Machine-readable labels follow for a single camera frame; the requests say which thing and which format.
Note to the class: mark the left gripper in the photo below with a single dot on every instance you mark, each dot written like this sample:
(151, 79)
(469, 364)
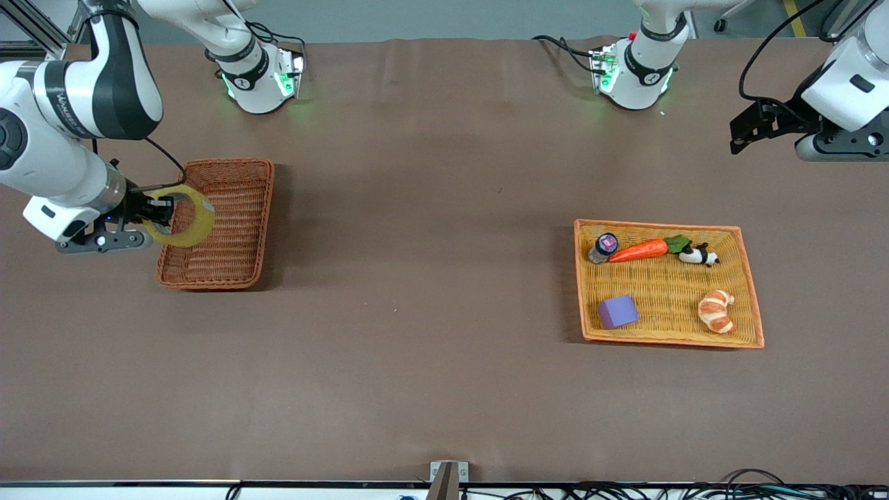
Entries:
(783, 120)

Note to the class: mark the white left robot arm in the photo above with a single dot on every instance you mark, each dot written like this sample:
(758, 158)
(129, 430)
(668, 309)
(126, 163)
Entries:
(642, 62)

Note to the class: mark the yellowish clear tape roll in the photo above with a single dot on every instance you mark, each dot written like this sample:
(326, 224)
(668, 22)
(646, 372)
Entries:
(201, 222)

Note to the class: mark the black white panda toy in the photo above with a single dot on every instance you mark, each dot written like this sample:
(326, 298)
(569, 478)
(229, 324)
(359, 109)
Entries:
(694, 255)

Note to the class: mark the small bottle with purple cap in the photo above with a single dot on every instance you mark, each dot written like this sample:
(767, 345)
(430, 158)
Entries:
(604, 244)

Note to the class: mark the toy croissant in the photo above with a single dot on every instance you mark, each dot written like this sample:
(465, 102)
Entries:
(715, 312)

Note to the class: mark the brown wicker basket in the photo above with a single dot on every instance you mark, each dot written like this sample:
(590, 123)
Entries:
(229, 257)

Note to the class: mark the brown table cover sheet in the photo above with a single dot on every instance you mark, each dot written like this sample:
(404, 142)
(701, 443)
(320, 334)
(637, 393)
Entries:
(444, 208)

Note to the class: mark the purple foam cube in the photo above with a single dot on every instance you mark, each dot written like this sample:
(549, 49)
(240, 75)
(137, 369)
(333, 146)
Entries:
(618, 311)

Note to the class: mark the orange toy carrot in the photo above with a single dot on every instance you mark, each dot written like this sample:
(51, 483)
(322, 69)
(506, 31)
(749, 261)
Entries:
(639, 250)

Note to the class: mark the white chair leg with caster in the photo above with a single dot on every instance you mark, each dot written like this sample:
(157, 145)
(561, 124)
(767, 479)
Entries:
(720, 26)

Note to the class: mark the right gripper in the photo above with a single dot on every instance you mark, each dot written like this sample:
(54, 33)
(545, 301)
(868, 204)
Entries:
(137, 207)

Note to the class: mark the aluminium frame post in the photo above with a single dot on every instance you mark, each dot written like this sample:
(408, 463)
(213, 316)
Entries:
(42, 38)

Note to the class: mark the orange wicker tray basket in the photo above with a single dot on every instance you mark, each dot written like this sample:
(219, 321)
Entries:
(667, 326)

